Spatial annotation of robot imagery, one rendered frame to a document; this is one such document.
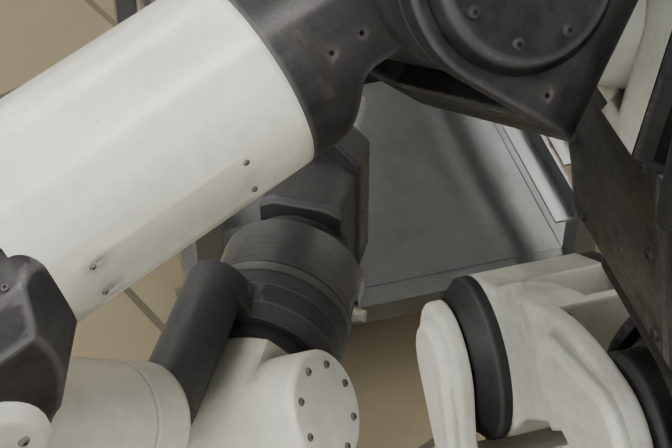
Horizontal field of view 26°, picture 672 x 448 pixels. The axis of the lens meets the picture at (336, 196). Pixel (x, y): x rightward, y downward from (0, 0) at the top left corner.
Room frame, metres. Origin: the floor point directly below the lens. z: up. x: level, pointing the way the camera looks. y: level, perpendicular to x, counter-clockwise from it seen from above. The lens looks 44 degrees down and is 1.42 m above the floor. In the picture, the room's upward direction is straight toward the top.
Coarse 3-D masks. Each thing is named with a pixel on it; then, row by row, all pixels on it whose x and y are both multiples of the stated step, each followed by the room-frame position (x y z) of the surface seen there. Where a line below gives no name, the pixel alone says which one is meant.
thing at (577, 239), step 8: (568, 224) 1.24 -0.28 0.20; (576, 224) 1.22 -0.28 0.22; (568, 232) 1.24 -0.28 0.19; (576, 232) 1.22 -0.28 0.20; (584, 232) 1.22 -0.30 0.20; (568, 240) 1.23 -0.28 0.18; (576, 240) 1.22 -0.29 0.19; (584, 240) 1.22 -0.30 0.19; (592, 240) 1.23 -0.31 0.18; (568, 248) 1.23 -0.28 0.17; (576, 248) 1.22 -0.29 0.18; (584, 248) 1.22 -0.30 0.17; (592, 248) 1.23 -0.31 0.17
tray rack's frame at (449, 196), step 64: (128, 0) 1.69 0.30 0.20; (384, 128) 1.47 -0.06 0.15; (448, 128) 1.47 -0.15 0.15; (384, 192) 1.35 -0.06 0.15; (448, 192) 1.35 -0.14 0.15; (512, 192) 1.35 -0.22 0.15; (192, 256) 1.23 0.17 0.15; (384, 256) 1.23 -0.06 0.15; (448, 256) 1.23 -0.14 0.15; (512, 256) 1.23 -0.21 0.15
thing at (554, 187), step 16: (512, 128) 1.38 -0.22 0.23; (512, 144) 1.35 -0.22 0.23; (528, 144) 1.35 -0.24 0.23; (544, 144) 1.32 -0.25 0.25; (528, 160) 1.32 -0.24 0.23; (544, 160) 1.32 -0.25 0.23; (544, 176) 1.29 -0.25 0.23; (560, 176) 1.27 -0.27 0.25; (544, 192) 1.26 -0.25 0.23; (560, 192) 1.26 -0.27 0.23; (560, 208) 1.23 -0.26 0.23
